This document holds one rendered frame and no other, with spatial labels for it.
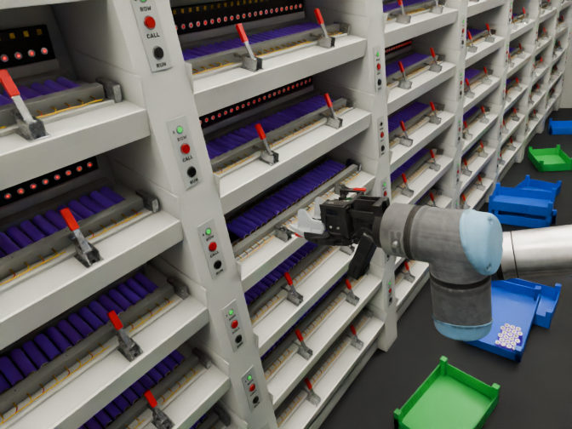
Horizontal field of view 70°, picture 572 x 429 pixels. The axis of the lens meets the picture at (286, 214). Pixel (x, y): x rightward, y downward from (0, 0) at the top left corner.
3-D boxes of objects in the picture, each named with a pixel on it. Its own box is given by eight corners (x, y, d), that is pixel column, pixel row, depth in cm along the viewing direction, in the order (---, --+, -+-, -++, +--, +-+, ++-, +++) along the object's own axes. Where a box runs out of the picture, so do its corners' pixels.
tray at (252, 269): (373, 188, 129) (379, 162, 124) (241, 295, 90) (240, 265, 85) (322, 166, 139) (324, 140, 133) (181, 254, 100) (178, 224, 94)
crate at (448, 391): (442, 371, 149) (442, 355, 145) (499, 402, 134) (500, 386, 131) (393, 427, 132) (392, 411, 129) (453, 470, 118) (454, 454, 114)
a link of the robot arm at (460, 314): (492, 306, 72) (491, 246, 67) (494, 352, 63) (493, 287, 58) (437, 302, 76) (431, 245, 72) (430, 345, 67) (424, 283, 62)
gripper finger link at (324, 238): (311, 223, 80) (351, 225, 75) (312, 231, 81) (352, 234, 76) (299, 235, 77) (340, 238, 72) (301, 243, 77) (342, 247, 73)
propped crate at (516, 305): (520, 363, 146) (521, 351, 142) (462, 341, 159) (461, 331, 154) (540, 298, 161) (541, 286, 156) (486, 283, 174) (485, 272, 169)
